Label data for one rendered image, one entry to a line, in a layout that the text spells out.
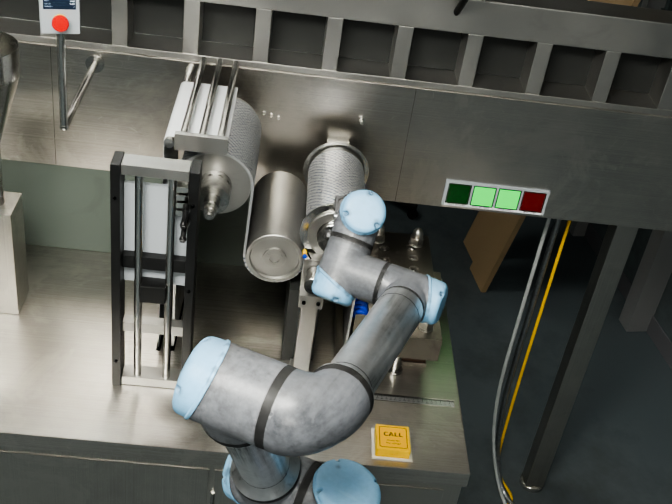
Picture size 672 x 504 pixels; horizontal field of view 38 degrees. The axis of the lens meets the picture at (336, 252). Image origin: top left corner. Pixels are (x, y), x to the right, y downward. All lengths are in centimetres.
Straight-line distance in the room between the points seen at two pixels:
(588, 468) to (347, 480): 188
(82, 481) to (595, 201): 133
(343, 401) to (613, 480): 224
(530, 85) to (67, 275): 117
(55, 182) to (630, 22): 135
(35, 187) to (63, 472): 69
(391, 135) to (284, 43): 32
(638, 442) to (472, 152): 164
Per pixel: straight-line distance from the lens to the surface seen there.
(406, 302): 151
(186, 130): 187
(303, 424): 125
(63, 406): 207
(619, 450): 356
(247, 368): 127
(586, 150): 232
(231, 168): 191
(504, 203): 235
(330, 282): 159
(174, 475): 208
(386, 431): 203
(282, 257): 201
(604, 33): 220
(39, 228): 248
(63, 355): 218
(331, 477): 165
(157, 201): 185
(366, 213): 159
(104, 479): 212
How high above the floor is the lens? 236
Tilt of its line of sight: 35 degrees down
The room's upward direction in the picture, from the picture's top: 9 degrees clockwise
